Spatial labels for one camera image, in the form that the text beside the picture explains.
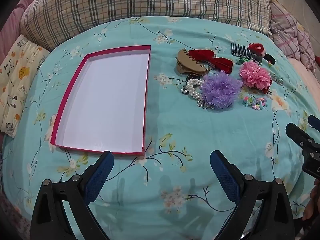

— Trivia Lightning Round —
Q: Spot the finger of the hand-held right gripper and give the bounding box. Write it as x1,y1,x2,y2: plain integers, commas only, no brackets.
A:
285,123,320,155
308,115,320,128

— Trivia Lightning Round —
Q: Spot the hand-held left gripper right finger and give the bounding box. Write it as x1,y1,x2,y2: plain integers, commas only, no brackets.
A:
210,150,297,240

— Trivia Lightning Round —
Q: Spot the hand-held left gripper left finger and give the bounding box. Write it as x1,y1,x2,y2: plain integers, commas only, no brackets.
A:
30,151,115,240

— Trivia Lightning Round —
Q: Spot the pastel bead hair clip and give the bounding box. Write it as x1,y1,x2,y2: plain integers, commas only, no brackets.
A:
242,95,268,111

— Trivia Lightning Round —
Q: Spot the pink ruffled flower hair accessory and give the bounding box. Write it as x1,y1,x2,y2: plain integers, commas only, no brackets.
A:
239,61,273,92

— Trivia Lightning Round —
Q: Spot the pink shallow cardboard box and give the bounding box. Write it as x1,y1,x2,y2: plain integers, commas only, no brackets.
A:
50,45,152,157

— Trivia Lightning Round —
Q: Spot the purple ruffled flower hair accessory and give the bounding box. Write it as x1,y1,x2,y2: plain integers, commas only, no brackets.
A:
201,70,243,109

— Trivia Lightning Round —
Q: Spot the white pearl bracelet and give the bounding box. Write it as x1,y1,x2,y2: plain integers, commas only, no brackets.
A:
186,78,207,101

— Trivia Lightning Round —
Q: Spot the red velvet bow hair clip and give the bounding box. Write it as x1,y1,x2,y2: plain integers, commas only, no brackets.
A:
188,49,234,74

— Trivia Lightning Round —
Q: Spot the beige hair claw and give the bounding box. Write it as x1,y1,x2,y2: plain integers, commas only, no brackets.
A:
175,49,212,77

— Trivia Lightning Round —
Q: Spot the person's right hand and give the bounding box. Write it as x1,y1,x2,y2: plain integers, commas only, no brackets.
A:
302,185,320,221

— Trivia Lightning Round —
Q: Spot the pale pink sheet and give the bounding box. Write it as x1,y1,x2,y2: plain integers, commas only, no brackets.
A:
287,57,320,82

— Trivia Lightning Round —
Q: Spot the colourful rhinestone hair clip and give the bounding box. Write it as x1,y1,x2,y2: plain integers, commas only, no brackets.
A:
269,72,285,85

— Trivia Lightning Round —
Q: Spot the teal floral bed sheet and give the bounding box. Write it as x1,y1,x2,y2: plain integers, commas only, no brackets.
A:
0,17,320,240

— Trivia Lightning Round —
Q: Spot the silver rhinestone hair clip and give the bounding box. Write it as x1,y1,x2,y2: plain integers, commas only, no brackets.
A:
196,99,215,110

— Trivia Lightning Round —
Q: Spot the black scrunchie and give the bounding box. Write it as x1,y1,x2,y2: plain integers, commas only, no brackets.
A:
261,52,276,67

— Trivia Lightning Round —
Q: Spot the red pink pom-pom hair clip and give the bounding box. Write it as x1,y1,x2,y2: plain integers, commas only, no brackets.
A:
247,42,266,55

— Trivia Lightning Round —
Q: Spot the pink plaid quilt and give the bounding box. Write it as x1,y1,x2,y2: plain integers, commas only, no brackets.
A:
269,0,320,70

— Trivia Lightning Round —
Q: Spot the black rhinestone hair comb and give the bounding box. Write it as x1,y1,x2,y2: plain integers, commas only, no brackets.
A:
230,42,263,62

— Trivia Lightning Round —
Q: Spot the panda print pillow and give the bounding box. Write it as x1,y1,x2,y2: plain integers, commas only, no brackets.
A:
0,34,50,138

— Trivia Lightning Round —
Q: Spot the pink padded quilt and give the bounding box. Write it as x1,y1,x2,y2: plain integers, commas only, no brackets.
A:
0,0,28,58

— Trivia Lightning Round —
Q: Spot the plaid pillow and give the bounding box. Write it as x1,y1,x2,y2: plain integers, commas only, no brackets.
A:
20,0,272,53

